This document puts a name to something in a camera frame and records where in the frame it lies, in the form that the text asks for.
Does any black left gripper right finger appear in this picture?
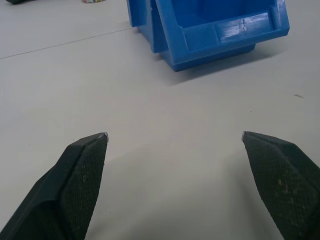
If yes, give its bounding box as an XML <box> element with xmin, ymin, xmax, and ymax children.
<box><xmin>241</xmin><ymin>130</ymin><xmax>320</xmax><ymax>240</ymax></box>

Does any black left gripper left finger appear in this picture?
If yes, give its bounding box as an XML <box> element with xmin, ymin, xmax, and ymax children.
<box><xmin>0</xmin><ymin>132</ymin><xmax>109</xmax><ymax>240</ymax></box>

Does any blue plastic storage bin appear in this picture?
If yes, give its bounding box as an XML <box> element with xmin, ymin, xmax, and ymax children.
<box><xmin>126</xmin><ymin>0</ymin><xmax>291</xmax><ymax>73</ymax></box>

